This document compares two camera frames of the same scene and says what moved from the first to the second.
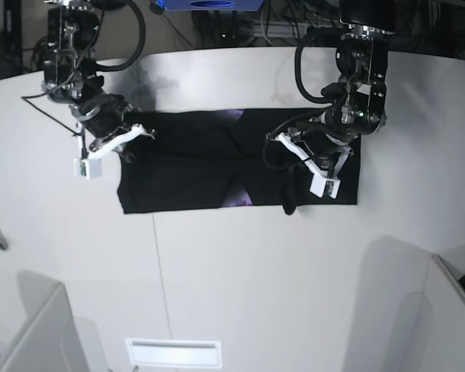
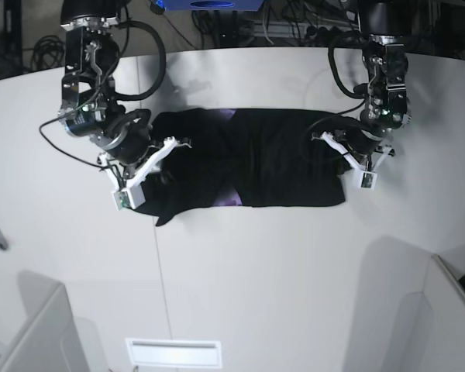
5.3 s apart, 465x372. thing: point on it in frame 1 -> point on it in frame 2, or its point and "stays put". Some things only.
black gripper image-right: x=323 y=144 -> x=363 y=140
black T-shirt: x=216 y=160 stays put
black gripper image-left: x=101 y=114 -> x=132 y=139
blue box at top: x=209 y=5 stays put
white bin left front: x=49 y=339 stays put
